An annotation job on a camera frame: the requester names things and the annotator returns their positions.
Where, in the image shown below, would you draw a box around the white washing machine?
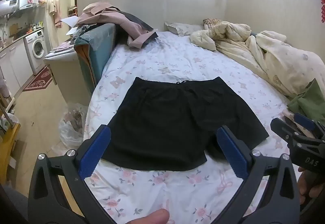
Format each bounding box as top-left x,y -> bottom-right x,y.
24,30 -> 49,75

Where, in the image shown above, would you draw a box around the pink cloth pile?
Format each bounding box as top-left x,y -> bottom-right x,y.
76,2 -> 159,49

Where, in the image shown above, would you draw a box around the leopard-print pillow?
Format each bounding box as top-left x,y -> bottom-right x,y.
203,18 -> 224,30

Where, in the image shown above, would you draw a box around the pink hanging towel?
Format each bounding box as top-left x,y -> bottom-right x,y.
48,0 -> 63,29

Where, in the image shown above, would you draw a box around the cream bear-print quilt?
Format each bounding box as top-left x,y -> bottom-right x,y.
190,21 -> 325,99

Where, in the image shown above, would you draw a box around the pale floral pillow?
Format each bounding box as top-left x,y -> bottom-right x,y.
165,22 -> 205,36

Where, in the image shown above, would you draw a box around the teal padded headboard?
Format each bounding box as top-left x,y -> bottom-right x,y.
74,23 -> 117,87

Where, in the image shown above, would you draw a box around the floral bed sheet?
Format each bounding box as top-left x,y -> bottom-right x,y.
82,31 -> 305,224

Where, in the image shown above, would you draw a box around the clear plastic bag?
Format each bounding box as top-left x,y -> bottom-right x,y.
58,103 -> 88,150

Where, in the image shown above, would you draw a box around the white water heater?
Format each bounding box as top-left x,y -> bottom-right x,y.
0,0 -> 29,15

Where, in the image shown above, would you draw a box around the glass range hood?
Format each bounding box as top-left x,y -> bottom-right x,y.
19,2 -> 38,10

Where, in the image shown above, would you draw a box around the black pants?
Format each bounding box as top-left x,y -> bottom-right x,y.
101,76 -> 270,172

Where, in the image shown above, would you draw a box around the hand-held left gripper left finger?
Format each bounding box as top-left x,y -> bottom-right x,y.
28,125 -> 120,224

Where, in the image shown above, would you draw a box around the red patterned rug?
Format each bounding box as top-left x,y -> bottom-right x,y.
23,65 -> 53,92

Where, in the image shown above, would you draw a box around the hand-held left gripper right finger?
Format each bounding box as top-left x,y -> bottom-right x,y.
212,125 -> 301,224

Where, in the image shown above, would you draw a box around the white bedside cabinet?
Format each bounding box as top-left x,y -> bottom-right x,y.
43,45 -> 92,105

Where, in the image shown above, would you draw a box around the white paper sheet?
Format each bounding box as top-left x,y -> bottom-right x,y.
59,16 -> 80,35

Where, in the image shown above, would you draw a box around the yellow stool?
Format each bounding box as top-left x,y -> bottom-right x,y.
0,123 -> 21,184

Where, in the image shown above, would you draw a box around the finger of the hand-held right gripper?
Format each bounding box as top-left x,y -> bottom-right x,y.
295,113 -> 325,138
270,118 -> 305,147

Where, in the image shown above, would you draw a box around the green cloth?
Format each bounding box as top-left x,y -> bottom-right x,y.
287,78 -> 325,125

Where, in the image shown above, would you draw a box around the person's right hand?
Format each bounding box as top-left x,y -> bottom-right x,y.
298,167 -> 315,205

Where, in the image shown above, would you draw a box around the white kitchen base cabinets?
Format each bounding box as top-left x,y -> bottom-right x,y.
0,39 -> 33,98

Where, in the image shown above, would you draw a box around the person's left hand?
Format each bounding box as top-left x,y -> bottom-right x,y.
126,209 -> 170,224

